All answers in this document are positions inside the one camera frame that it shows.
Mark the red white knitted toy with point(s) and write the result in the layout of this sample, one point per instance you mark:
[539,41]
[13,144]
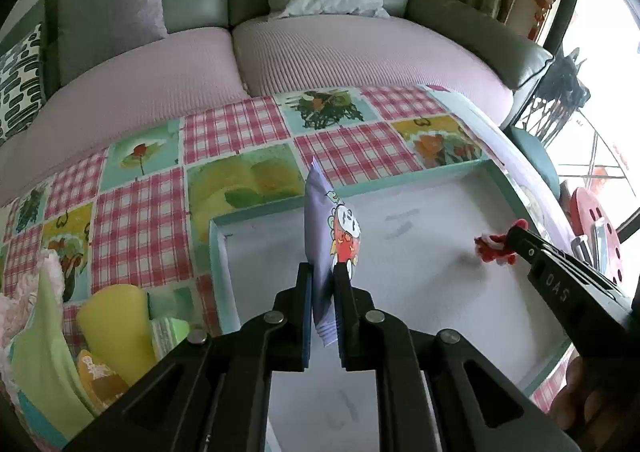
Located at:
[492,247]

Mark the teal round stool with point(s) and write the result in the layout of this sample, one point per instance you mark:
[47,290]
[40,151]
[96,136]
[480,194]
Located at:
[537,157]

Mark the white tray with teal rim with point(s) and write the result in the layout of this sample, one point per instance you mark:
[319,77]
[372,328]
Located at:
[425,282]

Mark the orange packet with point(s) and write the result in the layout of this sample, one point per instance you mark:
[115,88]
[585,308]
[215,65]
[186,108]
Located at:
[100,379]

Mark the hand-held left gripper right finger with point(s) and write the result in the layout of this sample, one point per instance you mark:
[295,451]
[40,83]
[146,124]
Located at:
[340,322]

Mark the pink ribbed seat cover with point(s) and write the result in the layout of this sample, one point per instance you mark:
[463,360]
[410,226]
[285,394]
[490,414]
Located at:
[360,52]
[125,82]

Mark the pink white fluffy cloth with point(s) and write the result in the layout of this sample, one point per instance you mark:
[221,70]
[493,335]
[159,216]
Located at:
[15,317]

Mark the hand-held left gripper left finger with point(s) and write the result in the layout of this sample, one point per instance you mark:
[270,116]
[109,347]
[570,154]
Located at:
[306,317]

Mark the green white striped sponge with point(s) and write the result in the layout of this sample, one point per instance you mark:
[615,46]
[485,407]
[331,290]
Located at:
[167,334]

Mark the light green cloth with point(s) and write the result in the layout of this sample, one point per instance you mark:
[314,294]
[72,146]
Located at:
[45,362]

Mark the person's right hand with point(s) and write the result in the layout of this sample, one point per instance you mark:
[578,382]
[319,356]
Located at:
[585,397]

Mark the checkered picture tablecloth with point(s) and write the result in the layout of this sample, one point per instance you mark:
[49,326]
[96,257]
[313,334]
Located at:
[140,227]

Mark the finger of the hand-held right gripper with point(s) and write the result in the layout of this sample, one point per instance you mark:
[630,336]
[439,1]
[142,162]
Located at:
[527,242]

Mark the purple cartoon tissue packet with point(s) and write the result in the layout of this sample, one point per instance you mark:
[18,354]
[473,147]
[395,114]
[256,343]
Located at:
[320,217]

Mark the black metal plant stand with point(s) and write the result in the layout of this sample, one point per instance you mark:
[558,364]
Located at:
[565,77]

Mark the black white patterned pillow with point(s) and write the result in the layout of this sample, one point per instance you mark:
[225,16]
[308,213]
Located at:
[20,82]

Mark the red round stool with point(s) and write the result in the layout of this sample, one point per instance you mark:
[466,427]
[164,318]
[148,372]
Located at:
[587,207]

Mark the purple pillow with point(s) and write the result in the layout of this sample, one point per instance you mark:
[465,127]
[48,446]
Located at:
[110,7]

